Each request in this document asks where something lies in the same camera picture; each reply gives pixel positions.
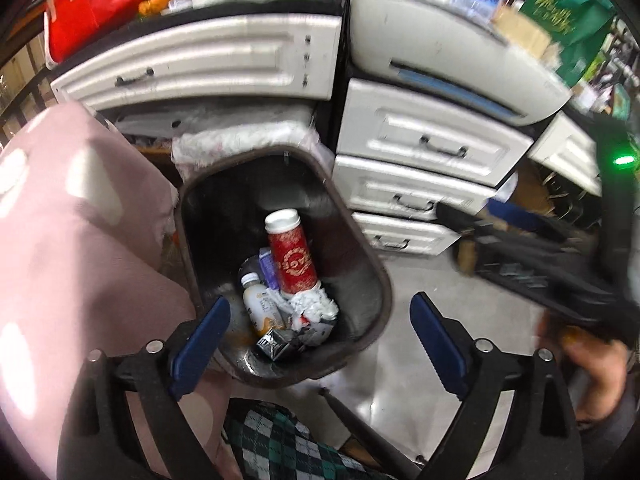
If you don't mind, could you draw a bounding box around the dark brown trash bin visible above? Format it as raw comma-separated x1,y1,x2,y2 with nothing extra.
175,144,393,389

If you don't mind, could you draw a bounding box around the person's right hand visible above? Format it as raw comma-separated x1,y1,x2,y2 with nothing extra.
537,311,630,422

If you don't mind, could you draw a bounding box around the black and white carton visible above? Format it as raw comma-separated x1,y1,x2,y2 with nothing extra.
257,327,296,362

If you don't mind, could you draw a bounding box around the small white drink bottle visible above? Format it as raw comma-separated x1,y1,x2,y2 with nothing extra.
241,272,286,337

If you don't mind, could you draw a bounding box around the green argyle cloth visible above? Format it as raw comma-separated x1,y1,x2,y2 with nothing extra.
222,398,387,480

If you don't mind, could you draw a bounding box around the pink polka dot tablecloth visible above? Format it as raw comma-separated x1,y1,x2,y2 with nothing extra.
1,102,240,479

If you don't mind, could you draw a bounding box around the purple small box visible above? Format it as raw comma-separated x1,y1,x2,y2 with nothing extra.
258,248,280,290

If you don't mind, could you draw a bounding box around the crumpled white tissue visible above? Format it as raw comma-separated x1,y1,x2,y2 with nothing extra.
288,284,340,347

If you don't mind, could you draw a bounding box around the red can white lid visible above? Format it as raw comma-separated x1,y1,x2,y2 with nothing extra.
265,208,320,299

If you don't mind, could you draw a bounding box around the white bottom drawer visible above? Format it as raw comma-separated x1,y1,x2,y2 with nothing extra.
352,212,459,257

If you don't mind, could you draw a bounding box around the white middle drawer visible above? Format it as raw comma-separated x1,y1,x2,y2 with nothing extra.
332,155,496,221

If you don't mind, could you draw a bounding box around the white top right drawer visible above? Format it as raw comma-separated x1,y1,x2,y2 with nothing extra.
337,79,533,188

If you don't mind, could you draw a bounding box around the green gift bag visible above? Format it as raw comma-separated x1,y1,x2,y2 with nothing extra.
520,0,615,87

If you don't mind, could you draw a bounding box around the white long drawer front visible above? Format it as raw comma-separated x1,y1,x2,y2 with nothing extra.
51,14,343,110

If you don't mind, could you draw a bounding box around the red tote bag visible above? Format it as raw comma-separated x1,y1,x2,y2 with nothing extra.
43,0,142,68

